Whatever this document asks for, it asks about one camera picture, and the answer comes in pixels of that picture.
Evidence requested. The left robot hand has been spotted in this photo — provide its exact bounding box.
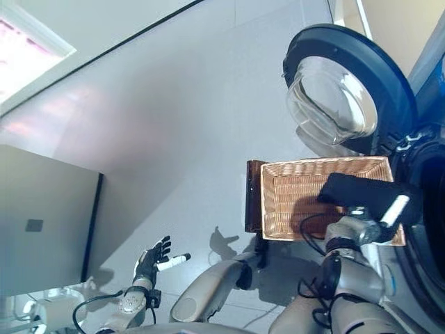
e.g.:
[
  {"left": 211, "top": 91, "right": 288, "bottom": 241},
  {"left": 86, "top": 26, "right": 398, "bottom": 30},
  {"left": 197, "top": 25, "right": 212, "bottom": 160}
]
[{"left": 133, "top": 235, "right": 191, "bottom": 283}]

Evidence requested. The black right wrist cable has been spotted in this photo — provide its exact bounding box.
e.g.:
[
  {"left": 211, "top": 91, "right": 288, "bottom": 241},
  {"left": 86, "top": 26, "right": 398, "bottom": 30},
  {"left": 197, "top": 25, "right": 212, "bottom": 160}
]
[{"left": 298, "top": 212, "right": 353, "bottom": 315}]

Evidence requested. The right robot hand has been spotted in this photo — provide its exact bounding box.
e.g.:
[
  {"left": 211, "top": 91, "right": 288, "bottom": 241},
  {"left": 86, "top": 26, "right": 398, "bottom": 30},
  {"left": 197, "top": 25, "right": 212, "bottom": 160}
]
[{"left": 362, "top": 194, "right": 411, "bottom": 244}]

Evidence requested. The round glass washing machine door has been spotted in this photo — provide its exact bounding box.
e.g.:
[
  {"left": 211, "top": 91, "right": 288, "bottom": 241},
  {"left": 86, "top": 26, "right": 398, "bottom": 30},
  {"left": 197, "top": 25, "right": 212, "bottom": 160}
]
[{"left": 280, "top": 23, "right": 419, "bottom": 158}]

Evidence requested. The grey washing machine body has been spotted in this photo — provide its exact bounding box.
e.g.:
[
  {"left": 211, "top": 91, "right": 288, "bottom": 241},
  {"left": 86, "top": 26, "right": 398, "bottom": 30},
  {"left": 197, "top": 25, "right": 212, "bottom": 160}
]
[{"left": 378, "top": 48, "right": 445, "bottom": 334}]

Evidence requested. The grey robot torso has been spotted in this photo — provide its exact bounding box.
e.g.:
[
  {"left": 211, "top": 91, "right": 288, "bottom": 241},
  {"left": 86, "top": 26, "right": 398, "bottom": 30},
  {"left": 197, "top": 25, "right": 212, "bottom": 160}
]
[{"left": 131, "top": 323, "right": 252, "bottom": 334}]

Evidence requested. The grey cabinet with black edge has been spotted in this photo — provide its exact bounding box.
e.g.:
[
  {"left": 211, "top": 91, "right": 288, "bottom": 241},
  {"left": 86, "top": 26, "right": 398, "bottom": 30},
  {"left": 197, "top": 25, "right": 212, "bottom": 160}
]
[{"left": 0, "top": 144, "right": 104, "bottom": 297}]

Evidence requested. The bright white framed window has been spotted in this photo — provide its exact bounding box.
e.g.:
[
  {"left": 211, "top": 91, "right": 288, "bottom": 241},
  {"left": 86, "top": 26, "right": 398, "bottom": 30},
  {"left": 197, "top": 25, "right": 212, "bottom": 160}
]
[{"left": 0, "top": 3, "right": 78, "bottom": 113}]

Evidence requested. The dark brown wooden stool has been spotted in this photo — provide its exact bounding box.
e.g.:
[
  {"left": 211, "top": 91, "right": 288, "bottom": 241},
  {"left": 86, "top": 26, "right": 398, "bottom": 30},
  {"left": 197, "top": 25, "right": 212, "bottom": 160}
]
[{"left": 243, "top": 159, "right": 269, "bottom": 269}]

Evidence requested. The grey robot leg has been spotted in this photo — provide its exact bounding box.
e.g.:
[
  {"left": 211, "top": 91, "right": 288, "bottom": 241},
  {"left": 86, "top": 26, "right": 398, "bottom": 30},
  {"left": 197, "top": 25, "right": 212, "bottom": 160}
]
[
  {"left": 269, "top": 294, "right": 335, "bottom": 334},
  {"left": 169, "top": 251, "right": 266, "bottom": 324}
]

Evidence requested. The right grey robot leg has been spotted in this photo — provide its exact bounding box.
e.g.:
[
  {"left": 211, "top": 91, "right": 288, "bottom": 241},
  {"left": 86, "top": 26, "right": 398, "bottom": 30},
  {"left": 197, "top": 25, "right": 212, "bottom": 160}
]
[{"left": 269, "top": 294, "right": 335, "bottom": 334}]

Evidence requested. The black garment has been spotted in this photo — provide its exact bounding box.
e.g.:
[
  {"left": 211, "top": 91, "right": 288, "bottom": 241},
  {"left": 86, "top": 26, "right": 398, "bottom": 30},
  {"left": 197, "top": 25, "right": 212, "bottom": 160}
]
[{"left": 318, "top": 172, "right": 424, "bottom": 228}]

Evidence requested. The white shelf frame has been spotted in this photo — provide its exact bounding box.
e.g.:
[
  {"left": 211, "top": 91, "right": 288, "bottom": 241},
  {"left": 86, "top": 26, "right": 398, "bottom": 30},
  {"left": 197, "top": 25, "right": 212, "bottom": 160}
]
[{"left": 326, "top": 0, "right": 375, "bottom": 41}]

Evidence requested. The woven wicker basket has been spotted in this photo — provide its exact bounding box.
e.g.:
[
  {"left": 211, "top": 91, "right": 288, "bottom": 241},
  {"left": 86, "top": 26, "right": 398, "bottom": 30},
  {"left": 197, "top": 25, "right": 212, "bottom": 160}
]
[{"left": 259, "top": 155, "right": 407, "bottom": 247}]

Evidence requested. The left grey robot leg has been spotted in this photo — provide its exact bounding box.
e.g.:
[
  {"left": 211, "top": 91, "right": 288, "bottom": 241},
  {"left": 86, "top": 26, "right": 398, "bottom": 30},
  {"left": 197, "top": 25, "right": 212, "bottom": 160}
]
[{"left": 169, "top": 251, "right": 266, "bottom": 324}]

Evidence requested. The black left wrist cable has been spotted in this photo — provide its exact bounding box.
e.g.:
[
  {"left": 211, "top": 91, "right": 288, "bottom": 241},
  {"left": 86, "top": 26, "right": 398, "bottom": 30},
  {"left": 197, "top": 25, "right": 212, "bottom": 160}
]
[{"left": 72, "top": 291, "right": 158, "bottom": 331}]

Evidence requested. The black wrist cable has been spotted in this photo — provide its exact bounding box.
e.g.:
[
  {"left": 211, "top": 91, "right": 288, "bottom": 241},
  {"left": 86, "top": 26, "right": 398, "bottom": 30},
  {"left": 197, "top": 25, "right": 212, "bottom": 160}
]
[
  {"left": 298, "top": 212, "right": 353, "bottom": 315},
  {"left": 72, "top": 291, "right": 158, "bottom": 331}
]

